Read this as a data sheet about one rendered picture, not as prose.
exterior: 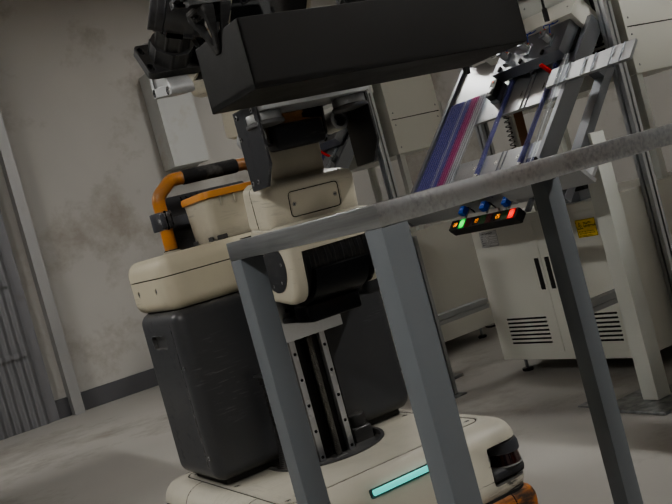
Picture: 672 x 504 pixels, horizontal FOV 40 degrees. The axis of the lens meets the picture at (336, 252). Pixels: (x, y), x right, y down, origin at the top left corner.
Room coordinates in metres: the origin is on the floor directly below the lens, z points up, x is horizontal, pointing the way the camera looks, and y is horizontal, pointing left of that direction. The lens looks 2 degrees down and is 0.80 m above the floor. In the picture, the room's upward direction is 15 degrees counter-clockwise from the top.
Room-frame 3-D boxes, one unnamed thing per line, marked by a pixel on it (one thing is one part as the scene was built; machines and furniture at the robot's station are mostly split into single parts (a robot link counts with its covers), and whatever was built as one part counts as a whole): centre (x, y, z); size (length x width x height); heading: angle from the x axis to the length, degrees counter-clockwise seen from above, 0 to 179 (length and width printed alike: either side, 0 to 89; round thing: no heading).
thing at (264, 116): (1.89, 0.00, 0.99); 0.28 x 0.16 x 0.22; 120
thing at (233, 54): (1.64, -0.15, 1.07); 0.57 x 0.17 x 0.11; 120
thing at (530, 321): (3.57, -1.00, 0.31); 0.70 x 0.65 x 0.62; 32
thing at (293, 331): (2.03, 0.01, 0.68); 0.28 x 0.27 x 0.25; 120
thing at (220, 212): (2.24, 0.20, 0.87); 0.23 x 0.15 x 0.11; 120
